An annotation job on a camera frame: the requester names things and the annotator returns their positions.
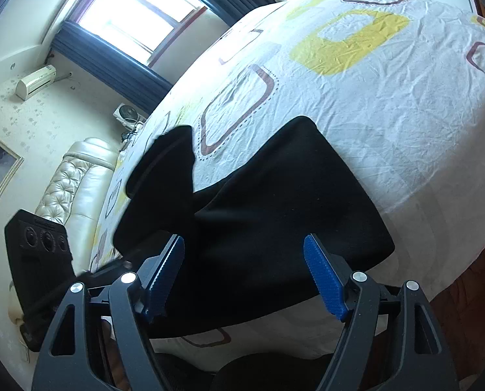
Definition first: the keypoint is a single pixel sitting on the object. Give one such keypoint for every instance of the bed with patterned sheet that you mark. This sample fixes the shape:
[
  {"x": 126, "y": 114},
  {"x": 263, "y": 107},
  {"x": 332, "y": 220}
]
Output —
[{"x": 389, "y": 110}]

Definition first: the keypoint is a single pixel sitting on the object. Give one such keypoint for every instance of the white air conditioner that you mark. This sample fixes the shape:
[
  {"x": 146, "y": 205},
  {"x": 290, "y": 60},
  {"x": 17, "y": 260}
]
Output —
[{"x": 34, "y": 83}]

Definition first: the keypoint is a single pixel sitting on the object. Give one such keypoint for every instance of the black pants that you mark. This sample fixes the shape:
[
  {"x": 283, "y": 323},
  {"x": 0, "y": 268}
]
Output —
[{"x": 266, "y": 220}]

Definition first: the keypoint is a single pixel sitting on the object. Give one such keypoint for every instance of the cream bedside table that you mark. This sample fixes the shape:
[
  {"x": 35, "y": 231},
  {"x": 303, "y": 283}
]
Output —
[{"x": 16, "y": 305}]

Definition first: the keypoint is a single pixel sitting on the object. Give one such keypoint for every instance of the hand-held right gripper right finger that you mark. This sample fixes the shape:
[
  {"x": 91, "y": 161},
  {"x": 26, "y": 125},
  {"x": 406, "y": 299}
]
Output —
[{"x": 323, "y": 277}]

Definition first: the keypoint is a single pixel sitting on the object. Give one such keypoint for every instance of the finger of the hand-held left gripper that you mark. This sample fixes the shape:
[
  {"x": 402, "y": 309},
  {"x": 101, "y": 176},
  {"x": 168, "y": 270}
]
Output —
[{"x": 104, "y": 275}]

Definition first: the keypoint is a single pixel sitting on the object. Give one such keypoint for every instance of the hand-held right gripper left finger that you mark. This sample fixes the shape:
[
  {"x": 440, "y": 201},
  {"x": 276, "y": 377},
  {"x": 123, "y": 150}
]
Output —
[{"x": 167, "y": 277}]

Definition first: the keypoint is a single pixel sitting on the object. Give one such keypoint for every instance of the cream tufted leather headboard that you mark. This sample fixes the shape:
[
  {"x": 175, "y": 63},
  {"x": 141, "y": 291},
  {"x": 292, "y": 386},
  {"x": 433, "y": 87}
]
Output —
[{"x": 75, "y": 195}]

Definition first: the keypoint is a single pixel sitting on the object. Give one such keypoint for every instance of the bright window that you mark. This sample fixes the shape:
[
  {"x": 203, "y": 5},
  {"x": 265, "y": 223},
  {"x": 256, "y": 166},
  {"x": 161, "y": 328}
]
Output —
[{"x": 144, "y": 12}]

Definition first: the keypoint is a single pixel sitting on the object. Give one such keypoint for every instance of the white fan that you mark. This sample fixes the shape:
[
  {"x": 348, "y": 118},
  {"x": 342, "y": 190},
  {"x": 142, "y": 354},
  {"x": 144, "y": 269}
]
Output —
[{"x": 126, "y": 116}]

